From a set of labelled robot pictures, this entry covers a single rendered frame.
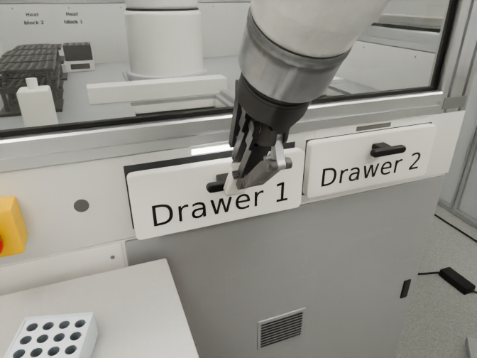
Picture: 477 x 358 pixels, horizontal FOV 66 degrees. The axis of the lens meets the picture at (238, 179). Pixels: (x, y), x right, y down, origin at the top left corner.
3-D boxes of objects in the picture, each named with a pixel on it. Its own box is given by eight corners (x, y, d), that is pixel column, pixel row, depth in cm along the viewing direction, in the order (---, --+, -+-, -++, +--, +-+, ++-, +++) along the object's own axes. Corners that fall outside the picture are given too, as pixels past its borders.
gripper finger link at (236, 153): (248, 110, 39) (243, 100, 40) (228, 164, 49) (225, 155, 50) (280, 106, 41) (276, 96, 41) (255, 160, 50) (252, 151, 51)
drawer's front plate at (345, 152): (425, 175, 79) (438, 125, 74) (306, 199, 69) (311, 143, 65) (419, 171, 80) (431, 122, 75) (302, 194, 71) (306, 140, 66)
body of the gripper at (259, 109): (334, 102, 34) (299, 157, 42) (300, 39, 38) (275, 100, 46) (260, 110, 32) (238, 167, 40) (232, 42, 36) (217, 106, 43)
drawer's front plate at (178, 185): (300, 207, 67) (305, 150, 62) (136, 241, 58) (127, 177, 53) (295, 202, 68) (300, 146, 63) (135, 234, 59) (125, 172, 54)
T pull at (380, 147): (406, 153, 69) (407, 145, 68) (373, 158, 66) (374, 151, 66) (392, 145, 72) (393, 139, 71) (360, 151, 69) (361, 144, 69)
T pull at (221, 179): (254, 185, 57) (255, 177, 56) (207, 194, 54) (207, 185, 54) (245, 176, 60) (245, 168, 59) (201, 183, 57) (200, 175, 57)
